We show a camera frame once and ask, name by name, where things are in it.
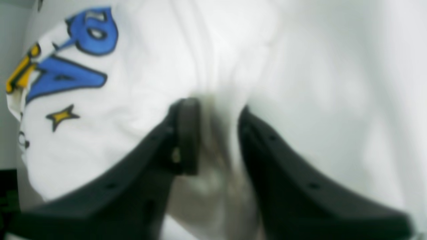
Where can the white printed T-shirt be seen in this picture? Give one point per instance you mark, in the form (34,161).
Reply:
(343,80)

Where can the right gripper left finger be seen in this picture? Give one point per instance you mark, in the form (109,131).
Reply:
(128,202)

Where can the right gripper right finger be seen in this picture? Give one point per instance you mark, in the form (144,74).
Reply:
(297,202)

